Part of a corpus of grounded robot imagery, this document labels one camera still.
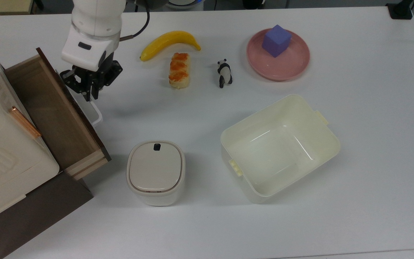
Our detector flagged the purple cube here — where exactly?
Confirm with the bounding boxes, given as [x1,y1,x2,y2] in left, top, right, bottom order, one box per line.
[262,24,293,58]

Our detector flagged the wooden drawer with white handle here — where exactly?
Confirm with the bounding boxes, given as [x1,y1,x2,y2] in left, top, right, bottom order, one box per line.
[4,47,112,181]

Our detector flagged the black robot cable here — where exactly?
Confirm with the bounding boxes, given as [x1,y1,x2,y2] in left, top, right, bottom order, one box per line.
[119,0,151,41]

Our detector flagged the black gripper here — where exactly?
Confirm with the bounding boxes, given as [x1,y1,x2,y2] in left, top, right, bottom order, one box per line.
[59,59,124,103]

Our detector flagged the yellow toy banana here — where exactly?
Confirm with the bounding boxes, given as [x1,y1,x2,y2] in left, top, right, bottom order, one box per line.
[139,30,202,62]

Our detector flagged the white open plastic bin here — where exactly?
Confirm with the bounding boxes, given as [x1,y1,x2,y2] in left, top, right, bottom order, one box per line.
[220,94,341,205]

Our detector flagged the pink plate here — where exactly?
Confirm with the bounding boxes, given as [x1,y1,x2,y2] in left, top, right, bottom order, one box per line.
[246,28,311,82]

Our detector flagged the orange latch on storage box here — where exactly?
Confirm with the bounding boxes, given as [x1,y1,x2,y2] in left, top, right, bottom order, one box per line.
[9,106,42,139]

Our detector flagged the black table clamp mount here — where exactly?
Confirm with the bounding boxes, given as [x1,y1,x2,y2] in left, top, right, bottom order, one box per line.
[386,0,414,20]

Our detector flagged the white microwave oven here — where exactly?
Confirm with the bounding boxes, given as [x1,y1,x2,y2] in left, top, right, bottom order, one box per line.
[0,39,60,227]

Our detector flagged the toy panda figure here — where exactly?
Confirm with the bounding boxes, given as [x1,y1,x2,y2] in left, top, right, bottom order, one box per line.
[217,58,234,89]

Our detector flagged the small beige lidded trash can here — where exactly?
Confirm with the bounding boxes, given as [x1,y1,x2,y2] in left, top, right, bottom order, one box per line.
[126,140,187,207]

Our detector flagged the dark wood drawer cabinet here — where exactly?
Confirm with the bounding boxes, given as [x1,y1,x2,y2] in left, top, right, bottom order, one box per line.
[0,169,95,259]

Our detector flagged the toy bread loaf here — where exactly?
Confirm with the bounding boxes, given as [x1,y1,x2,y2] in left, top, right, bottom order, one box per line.
[168,52,191,90]

